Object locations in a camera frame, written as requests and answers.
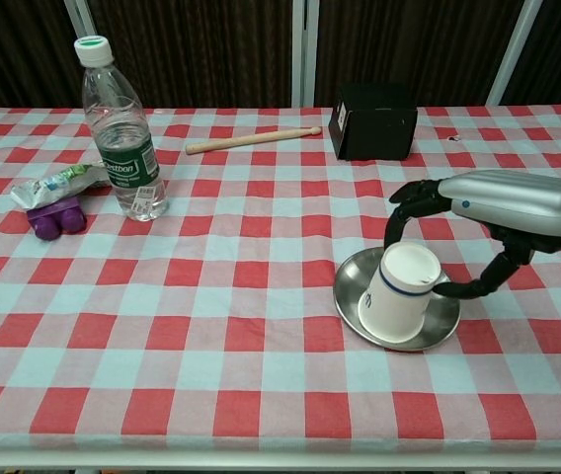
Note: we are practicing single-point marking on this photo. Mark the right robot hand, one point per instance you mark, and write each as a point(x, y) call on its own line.
point(517, 202)

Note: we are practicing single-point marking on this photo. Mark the white paper cup blue stripe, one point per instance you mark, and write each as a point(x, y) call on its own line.
point(399, 296)

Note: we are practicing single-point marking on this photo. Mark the round metal plate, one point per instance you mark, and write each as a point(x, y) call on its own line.
point(441, 321)

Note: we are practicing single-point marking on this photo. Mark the purple twin cup pack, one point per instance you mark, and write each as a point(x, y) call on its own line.
point(56, 219)

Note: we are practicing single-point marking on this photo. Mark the black cardboard box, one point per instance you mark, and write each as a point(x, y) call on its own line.
point(374, 131)

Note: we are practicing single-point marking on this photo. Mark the wooden drumstick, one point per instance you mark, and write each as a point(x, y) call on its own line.
point(251, 140)

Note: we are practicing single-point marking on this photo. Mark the red white checkered tablecloth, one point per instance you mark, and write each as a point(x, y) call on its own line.
point(211, 296)

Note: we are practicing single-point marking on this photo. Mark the clear plastic water bottle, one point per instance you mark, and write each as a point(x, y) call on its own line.
point(123, 148)

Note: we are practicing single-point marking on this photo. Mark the white metal frame post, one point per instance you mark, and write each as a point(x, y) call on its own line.
point(303, 52)
point(79, 24)
point(510, 52)

